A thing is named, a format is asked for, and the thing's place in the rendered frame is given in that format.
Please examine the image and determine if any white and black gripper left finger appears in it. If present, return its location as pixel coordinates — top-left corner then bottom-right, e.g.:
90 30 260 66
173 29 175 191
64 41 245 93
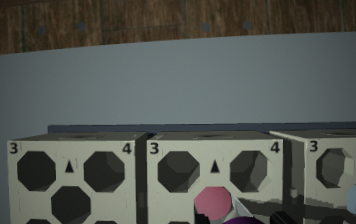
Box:
194 214 210 224

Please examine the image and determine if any purple tube cap with white dot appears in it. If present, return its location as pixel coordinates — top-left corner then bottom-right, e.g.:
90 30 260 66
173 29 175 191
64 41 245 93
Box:
347 184 356 217

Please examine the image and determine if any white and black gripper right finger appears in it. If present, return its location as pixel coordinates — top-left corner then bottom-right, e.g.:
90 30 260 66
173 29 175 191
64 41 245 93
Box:
270 211 297 224

